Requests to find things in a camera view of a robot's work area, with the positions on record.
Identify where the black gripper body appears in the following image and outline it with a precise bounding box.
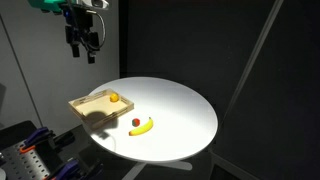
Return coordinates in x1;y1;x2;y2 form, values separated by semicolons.
64;12;100;52

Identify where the yellow toy apple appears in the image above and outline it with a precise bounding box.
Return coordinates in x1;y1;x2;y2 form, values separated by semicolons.
109;92;120;104

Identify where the shallow wooden box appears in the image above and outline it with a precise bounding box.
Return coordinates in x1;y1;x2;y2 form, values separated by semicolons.
68;87;135;131

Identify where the yellow toy banana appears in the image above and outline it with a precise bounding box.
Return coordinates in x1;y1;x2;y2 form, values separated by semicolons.
128;116;155;137

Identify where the perforated metal board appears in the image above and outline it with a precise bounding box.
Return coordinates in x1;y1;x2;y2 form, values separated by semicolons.
0;141;52;180

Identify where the white table base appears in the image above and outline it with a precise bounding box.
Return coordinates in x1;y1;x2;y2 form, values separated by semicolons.
121;159;194;180

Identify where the thin grey camera cable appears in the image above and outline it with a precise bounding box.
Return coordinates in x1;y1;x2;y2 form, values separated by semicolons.
87;11;107;53

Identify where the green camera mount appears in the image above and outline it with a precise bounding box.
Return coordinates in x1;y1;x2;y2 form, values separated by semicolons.
27;0;66;15

